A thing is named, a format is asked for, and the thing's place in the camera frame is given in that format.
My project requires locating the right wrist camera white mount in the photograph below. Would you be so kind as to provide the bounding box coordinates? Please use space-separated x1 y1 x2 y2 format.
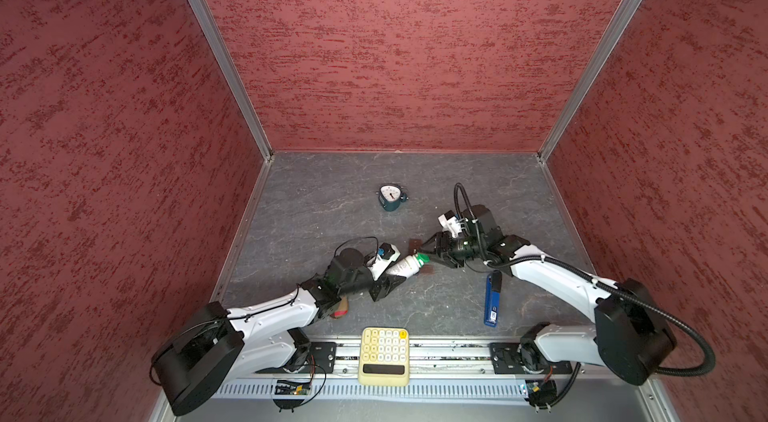
438 211 463 239

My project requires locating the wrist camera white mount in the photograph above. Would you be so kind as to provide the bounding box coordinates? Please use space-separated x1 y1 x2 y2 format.
438 211 463 239
367 242 400 281

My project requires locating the aluminium front rail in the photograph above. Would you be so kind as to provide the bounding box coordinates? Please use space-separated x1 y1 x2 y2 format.
170 336 655 380

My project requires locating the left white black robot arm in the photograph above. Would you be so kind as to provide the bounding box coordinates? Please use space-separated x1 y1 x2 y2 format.
150 243 426 416

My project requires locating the white slotted cable duct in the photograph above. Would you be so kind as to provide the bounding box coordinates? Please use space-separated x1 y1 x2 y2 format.
213 378 529 405

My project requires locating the teal kitchen scale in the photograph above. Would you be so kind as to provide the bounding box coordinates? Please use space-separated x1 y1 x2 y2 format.
377 184 408 212

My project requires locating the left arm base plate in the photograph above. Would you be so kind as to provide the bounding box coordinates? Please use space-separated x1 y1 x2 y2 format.
258 341 338 374

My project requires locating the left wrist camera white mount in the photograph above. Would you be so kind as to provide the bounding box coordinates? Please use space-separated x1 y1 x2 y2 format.
367 242 400 281

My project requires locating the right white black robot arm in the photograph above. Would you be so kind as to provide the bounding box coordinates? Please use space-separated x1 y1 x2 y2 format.
429 206 677 386

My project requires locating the yellow calculator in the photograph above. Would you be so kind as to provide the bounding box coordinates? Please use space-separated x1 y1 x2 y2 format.
358 327 410 387

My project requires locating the green cap white pill bottle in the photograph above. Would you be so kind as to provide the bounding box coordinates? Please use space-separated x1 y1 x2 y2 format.
385 255 421 278

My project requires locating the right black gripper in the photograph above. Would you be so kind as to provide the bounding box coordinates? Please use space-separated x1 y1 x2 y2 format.
416 231 485 268

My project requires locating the plaid glasses case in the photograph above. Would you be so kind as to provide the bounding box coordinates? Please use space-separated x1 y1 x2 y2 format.
331 296 349 319

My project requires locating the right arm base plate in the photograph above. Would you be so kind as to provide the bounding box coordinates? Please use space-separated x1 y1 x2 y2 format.
489 342 573 377

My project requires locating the black corrugated cable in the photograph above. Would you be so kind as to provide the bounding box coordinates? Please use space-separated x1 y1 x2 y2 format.
452 182 717 378

